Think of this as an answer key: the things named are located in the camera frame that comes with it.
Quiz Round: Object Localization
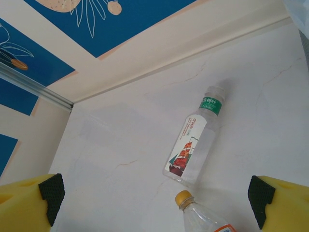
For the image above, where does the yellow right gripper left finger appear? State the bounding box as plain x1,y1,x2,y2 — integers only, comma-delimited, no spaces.
0,173,66,232

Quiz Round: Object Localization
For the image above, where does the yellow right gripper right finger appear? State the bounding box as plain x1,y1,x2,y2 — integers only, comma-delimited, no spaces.
248,175,309,232

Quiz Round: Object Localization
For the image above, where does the clear bottle orange cap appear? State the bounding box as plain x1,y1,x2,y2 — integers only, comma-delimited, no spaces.
175,190,239,232

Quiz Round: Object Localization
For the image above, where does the clear bottle green neck label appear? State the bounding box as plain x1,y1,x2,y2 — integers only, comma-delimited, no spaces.
162,85,228,187

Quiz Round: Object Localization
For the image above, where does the aluminium frame post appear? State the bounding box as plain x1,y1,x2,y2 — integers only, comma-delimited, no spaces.
0,61,74,112

